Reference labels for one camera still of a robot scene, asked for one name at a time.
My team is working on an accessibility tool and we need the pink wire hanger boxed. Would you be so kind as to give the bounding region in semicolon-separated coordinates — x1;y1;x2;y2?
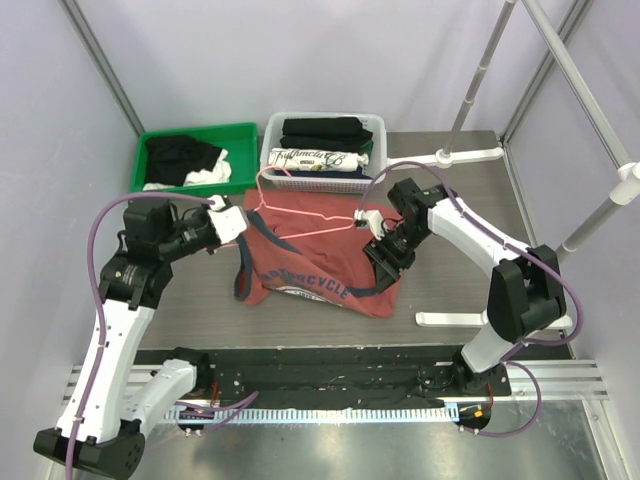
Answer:
255;165;354;240

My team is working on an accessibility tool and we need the red tank top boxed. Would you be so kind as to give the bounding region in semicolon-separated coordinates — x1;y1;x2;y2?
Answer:
234;190;400;318

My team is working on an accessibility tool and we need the green plastic tray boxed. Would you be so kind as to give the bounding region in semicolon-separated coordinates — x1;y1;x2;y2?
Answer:
131;123;258;197

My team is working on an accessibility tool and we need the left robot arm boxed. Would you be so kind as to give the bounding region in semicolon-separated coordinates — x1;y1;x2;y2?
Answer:
33;192;249;479

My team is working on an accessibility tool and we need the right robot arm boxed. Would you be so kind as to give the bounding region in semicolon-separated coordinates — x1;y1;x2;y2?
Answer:
354;179;572;395

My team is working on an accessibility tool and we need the white garment in tray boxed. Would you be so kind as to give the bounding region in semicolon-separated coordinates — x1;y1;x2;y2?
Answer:
142;149;232;191

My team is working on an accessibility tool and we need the black garment in tray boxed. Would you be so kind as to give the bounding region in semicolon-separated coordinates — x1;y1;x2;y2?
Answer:
144;135;228;187

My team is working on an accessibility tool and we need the white plastic basket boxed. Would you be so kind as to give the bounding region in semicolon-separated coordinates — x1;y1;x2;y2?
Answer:
259;112;387;194

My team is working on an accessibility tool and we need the black folded garment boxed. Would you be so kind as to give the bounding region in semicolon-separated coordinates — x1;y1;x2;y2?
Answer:
280;116;373;153

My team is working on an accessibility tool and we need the grey clothes rack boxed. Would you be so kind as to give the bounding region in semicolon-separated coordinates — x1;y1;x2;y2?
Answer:
387;0;640;335

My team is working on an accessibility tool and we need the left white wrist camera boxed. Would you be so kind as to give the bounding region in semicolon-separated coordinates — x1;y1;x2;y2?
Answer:
207;195;250;245

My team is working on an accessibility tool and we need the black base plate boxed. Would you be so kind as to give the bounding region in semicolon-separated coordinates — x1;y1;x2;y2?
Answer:
134;342;516;409

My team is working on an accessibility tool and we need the white slotted cable duct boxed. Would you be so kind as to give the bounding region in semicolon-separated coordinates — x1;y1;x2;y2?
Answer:
164;404;460;425

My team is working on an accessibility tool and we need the grey aluminium frame post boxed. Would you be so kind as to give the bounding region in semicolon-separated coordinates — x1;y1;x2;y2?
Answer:
58;0;146;137

